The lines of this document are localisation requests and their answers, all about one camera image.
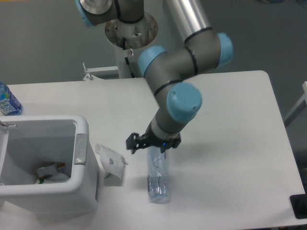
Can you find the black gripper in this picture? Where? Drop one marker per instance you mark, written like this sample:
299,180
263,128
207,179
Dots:
135,142

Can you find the clear plastic bottle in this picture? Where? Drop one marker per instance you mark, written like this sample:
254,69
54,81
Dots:
157,175

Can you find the white paper wrapper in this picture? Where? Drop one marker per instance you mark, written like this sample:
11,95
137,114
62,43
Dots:
113,163

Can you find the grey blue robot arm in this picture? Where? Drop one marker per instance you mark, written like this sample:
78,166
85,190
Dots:
166,73

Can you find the trash inside the can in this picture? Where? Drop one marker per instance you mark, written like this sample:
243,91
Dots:
51,174

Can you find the white plastic trash can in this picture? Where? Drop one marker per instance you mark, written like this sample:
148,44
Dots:
29,142

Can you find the blue labelled water bottle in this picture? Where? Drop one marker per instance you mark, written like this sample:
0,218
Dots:
9,104

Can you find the black clamp at table edge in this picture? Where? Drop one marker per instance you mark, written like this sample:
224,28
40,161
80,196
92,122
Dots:
299,205

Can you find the white metal table bracket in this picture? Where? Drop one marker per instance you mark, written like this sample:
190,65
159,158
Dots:
105,73

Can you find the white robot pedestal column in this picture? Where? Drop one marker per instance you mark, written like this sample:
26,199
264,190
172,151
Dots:
129,41

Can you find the white frame at right edge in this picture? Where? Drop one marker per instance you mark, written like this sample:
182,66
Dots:
297,108

